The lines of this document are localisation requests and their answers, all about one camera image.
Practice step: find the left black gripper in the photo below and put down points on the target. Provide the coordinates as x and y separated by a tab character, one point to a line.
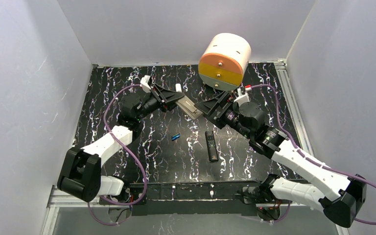
157	96

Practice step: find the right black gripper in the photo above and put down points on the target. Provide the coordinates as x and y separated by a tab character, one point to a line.
222	105

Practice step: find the white air conditioner remote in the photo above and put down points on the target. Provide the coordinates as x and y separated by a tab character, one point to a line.
188	107

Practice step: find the black tv remote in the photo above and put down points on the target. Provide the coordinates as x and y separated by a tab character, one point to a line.
211	146

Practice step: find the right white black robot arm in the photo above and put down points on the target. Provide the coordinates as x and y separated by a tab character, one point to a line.
338	196

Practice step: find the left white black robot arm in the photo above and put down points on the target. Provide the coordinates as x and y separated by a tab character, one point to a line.
80	174

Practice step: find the small white remote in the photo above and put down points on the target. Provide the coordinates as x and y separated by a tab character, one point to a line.
178	87

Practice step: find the round three-drawer storage box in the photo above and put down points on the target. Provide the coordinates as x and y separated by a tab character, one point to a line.
224	62

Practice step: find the blue battery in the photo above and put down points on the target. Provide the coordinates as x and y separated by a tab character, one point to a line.
173	138

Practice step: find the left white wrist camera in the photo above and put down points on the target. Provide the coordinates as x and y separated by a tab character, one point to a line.
145	84

